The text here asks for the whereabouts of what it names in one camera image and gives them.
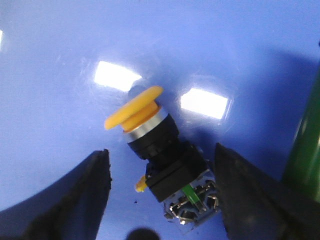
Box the yellow mushroom push button switch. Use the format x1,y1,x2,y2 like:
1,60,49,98
104,86,220,229

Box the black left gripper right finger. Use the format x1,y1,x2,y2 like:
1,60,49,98
214,143,320,240

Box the blue plastic tray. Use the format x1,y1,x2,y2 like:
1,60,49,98
0,0,320,240

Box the green conveyor belt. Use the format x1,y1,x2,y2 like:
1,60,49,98
282,74,320,202

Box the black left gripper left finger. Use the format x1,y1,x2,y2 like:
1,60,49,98
0,149,112,240

